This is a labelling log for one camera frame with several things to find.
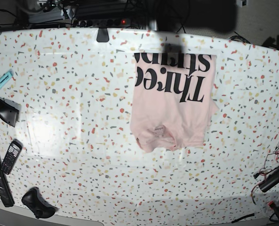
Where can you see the red tipped black tool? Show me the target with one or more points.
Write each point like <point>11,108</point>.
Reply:
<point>275,209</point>

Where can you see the black table clamp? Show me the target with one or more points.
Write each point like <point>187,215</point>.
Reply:
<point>102,35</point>

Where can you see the black game controller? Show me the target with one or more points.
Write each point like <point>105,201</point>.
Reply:
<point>33,200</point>

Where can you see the light blue highlighter pen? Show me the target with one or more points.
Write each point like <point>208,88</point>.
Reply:
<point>5,78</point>

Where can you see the black cordless phone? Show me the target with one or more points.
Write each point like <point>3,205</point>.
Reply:
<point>11,156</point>

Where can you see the black cylinder tool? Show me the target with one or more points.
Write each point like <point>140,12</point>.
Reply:
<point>270,181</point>

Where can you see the terrazzo patterned table cloth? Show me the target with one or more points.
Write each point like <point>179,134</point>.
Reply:
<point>75,96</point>

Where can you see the pink T-shirt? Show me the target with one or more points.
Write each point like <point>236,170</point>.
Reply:
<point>172,104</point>

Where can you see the black power strip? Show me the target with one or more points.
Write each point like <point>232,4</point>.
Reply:
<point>104,23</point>

